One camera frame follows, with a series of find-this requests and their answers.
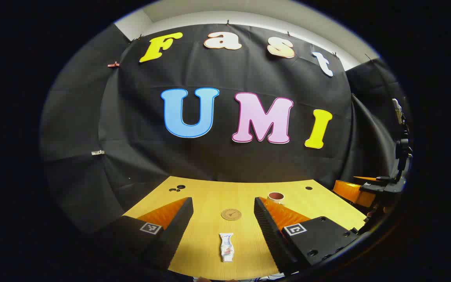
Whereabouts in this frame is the round brown coaster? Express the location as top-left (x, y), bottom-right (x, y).
top-left (221, 208), bottom-right (242, 221)

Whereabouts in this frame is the black backdrop cloth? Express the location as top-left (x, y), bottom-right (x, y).
top-left (40, 23), bottom-right (408, 235)

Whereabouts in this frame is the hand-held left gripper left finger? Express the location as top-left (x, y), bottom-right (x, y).
top-left (92, 197), bottom-right (194, 273)

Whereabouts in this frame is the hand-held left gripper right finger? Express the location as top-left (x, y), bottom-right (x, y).
top-left (254, 197), bottom-right (361, 277)

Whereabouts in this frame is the wooden desktop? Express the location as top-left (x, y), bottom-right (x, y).
top-left (122, 176), bottom-right (367, 280)

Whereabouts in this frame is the white toothpaste tube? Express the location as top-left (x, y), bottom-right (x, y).
top-left (219, 233), bottom-right (235, 262)

